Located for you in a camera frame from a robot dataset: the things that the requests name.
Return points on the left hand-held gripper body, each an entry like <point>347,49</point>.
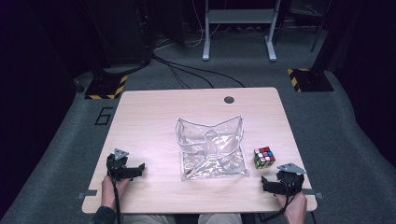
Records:
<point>117,166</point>

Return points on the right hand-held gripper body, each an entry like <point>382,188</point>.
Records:
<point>291,180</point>

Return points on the multicoloured puzzle cube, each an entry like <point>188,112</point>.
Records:
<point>264,157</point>

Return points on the clear plastic bag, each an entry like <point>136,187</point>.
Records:
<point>211,152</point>

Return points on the person's left hand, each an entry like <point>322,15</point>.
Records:
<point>111,189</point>

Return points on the person's right hand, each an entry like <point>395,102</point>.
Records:
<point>295,208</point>

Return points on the person's left leg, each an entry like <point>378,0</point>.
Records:
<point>148,219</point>

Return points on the person's leg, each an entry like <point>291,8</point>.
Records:
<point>148,219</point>
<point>219,219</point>

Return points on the person's right leg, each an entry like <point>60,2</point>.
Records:
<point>219,219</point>

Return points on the black yellow striped stand base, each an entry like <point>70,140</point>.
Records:
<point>107,87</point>
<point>311,80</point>

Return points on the grey metal table bracket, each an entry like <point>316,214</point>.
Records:
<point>87,193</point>
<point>314,194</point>

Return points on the black stand post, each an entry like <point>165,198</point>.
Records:
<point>325,34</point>

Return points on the white desk frame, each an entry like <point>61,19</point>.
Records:
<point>238,16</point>

